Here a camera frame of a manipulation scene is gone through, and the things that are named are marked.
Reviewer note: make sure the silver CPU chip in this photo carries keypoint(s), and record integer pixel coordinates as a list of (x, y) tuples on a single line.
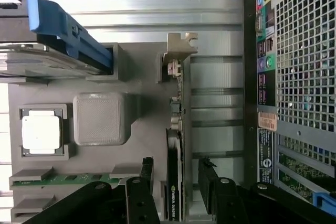
[(40, 132)]

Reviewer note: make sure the orange sticker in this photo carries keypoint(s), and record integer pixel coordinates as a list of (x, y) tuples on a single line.
[(267, 120)]

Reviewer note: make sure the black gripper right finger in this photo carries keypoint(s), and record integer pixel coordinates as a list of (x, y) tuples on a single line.
[(225, 200)]

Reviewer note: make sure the silver hard disk blue label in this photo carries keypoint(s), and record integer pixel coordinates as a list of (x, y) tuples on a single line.
[(31, 58)]

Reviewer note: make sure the grey printed parts rack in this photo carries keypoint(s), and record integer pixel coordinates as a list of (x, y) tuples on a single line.
[(105, 161)]

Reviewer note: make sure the green RAM stick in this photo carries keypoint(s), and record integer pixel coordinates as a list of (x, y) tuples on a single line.
[(65, 179)]

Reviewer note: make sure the black open PC case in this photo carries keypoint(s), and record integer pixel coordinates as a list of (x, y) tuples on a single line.
[(250, 77)]

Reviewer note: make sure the blue case latch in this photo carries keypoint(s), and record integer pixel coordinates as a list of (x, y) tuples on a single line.
[(324, 204)]

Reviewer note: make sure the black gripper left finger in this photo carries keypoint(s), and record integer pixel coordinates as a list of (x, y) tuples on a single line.
[(139, 200)]

